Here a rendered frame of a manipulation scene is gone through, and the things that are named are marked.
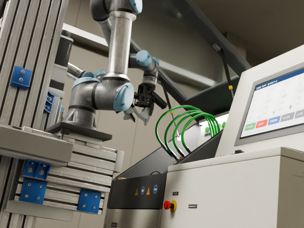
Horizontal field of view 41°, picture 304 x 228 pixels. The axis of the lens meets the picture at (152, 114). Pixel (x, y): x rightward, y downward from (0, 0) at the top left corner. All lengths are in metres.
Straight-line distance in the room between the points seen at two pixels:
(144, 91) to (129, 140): 1.86
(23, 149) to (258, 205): 0.79
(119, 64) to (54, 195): 0.58
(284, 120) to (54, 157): 0.89
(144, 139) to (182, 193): 2.36
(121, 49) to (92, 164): 0.49
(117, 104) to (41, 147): 0.37
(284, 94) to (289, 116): 0.14
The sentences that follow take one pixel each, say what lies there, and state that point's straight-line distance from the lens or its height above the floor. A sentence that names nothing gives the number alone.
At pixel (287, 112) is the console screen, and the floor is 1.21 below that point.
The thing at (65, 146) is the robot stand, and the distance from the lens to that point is 1.49.
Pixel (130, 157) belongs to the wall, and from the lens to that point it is 3.89.
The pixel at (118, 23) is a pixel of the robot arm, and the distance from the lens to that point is 1.73.
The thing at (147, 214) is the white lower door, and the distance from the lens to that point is 1.92.
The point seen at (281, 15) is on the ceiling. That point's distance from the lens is 4.39.
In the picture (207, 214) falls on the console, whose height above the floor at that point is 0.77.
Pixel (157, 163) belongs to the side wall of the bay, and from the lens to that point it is 2.55.
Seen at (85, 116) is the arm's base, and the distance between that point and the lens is 1.67.
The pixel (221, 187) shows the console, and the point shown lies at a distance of 1.45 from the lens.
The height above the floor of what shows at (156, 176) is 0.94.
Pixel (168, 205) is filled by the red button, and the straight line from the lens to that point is 1.68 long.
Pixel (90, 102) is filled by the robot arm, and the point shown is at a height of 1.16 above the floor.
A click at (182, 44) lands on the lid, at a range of 2.34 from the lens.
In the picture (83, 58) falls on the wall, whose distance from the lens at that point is 3.89.
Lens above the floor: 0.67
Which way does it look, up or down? 17 degrees up
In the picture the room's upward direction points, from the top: 8 degrees clockwise
